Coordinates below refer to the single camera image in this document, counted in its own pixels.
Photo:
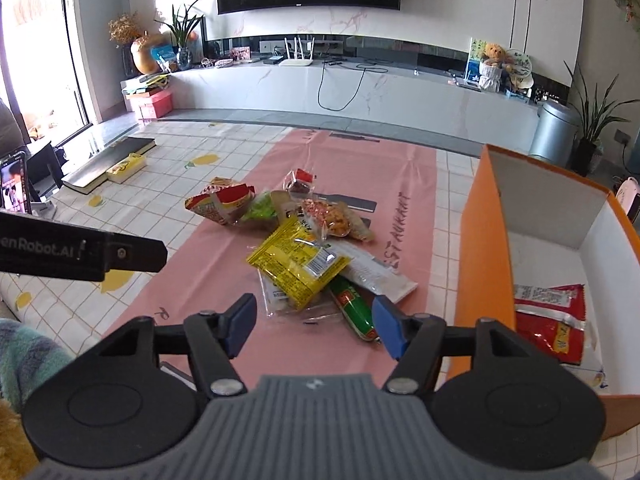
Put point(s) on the stack of papers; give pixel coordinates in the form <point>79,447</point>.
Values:
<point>145,84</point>

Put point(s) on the blue packet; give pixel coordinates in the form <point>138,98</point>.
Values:
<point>162,55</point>

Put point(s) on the black phone stand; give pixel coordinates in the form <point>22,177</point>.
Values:
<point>45,170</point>

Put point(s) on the white snack packet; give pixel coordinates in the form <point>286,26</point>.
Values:
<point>380,275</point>

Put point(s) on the pink box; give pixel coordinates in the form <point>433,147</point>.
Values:
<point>152,105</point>

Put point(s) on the red and yellow snack packet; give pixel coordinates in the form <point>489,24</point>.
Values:
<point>220,202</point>

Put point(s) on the teal striped blanket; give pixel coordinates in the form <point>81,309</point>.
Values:
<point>30,360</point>

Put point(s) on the green plant in glass vase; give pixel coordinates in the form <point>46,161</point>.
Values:
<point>184,55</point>

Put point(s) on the brown plush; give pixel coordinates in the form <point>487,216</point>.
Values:
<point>12,440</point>

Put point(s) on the small dark red snack packet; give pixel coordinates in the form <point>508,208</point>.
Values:
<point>300,185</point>

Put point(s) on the orange vase with dried flowers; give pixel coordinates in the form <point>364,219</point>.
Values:
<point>145,57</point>

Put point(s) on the small picture frame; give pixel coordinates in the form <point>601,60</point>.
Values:
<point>240,53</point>

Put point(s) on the green snack packet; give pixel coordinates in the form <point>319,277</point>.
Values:
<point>260,207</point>

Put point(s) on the clear packet of orange snacks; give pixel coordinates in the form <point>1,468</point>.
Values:
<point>332,220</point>

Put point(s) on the blue green picture card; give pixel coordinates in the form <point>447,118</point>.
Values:
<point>474,60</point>

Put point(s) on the clear plastic packet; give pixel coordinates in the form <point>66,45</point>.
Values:
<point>277,302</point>

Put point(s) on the pink printed table mat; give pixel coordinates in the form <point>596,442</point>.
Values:
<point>200,260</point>

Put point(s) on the white router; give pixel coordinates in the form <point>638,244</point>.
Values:
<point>295,62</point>

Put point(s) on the orange cardboard box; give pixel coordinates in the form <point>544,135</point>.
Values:
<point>480,240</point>

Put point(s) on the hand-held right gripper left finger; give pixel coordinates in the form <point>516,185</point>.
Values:
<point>242,322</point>

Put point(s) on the white marble tv cabinet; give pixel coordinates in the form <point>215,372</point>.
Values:
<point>400,105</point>

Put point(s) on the white checked lemon tablecloth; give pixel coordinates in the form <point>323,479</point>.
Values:
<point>165,180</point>

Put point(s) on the teddy bear bouquet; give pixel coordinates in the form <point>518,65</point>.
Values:
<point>492,70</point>

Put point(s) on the round printed fan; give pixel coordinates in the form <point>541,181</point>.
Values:
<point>521,72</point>

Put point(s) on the black book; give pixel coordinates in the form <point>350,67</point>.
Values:
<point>107,160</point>

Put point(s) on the wall socket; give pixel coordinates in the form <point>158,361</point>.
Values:
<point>622,137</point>

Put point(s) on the silver trash bin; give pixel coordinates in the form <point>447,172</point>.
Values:
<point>552,132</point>

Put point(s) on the small yellow box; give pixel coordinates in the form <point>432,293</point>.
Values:
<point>125,167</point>

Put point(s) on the pale pink container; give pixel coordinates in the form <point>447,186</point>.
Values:
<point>630,197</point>

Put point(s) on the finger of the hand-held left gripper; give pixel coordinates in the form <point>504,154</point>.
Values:
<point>135,255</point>

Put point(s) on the potted green plant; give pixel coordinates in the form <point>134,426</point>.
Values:
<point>585,155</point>

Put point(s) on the smartphone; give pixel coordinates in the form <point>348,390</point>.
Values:
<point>14,185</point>

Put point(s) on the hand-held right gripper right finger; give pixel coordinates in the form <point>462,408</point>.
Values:
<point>387,327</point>

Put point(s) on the green sausage stick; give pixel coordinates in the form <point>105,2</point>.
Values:
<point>352,307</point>

